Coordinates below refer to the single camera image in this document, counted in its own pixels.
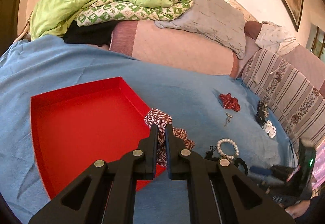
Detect black hair tie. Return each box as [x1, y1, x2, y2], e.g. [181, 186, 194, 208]
[233, 157, 249, 176]

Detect pink mattress roll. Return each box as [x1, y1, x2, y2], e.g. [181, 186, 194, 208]
[110, 21, 238, 78]

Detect red plaid scrunchie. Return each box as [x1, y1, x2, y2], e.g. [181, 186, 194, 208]
[144, 108, 195, 168]

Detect grey pillow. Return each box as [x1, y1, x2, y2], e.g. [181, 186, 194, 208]
[155, 0, 246, 60]

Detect black garment under blanket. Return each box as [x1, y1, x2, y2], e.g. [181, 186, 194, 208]
[62, 21, 119, 47]

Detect white pearl bracelet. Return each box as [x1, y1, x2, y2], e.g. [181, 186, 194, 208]
[216, 137, 240, 161]

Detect red patterned scrunchie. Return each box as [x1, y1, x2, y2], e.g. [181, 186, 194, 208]
[219, 93, 241, 112]

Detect white floral pillow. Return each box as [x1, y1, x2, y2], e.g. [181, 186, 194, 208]
[255, 21, 299, 56]

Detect striped floral bedspread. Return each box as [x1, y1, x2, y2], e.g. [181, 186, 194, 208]
[241, 49, 324, 151]

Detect white hair clip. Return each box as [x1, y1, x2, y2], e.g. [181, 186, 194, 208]
[262, 121, 276, 139]

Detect blue bed sheet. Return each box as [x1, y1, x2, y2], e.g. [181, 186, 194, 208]
[1, 35, 297, 223]

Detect person's right hand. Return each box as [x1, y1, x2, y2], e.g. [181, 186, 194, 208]
[285, 200, 311, 219]

